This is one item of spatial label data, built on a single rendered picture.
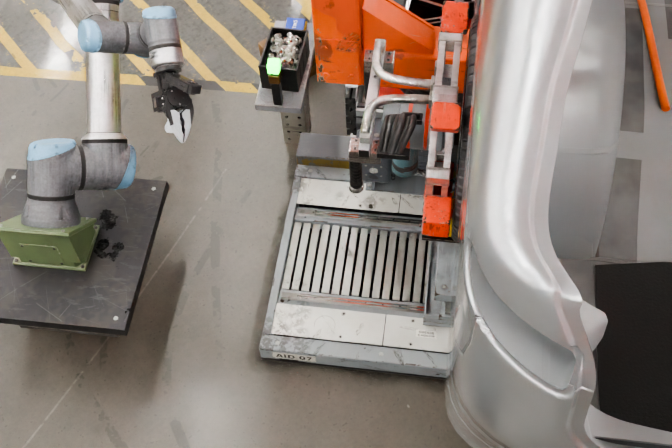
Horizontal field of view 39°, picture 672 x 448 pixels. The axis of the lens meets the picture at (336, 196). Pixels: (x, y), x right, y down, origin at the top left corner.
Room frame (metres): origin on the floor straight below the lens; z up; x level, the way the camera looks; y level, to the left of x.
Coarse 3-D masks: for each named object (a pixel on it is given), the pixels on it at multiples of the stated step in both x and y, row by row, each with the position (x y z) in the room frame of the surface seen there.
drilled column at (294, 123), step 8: (304, 104) 2.42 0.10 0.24; (280, 112) 2.43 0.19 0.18; (304, 112) 2.41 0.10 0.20; (288, 120) 2.42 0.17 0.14; (296, 120) 2.41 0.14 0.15; (304, 120) 2.41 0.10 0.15; (288, 128) 2.42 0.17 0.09; (296, 128) 2.42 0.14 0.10; (304, 128) 2.41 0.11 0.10; (288, 136) 2.42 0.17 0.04; (296, 136) 2.42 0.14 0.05
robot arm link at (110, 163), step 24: (96, 0) 2.37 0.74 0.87; (120, 0) 2.42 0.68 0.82; (96, 72) 2.19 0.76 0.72; (96, 96) 2.13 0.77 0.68; (96, 120) 2.06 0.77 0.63; (120, 120) 2.09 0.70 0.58; (96, 144) 1.99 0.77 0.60; (120, 144) 2.00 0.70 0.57; (96, 168) 1.92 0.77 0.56; (120, 168) 1.94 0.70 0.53
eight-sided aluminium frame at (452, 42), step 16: (448, 48) 1.83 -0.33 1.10; (432, 96) 1.65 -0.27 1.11; (448, 96) 1.64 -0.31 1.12; (432, 144) 1.56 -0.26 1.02; (448, 144) 1.55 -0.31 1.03; (432, 160) 1.53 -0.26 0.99; (448, 160) 1.52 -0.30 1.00; (432, 176) 1.50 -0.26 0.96; (448, 176) 1.49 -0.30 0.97; (432, 192) 1.69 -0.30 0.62
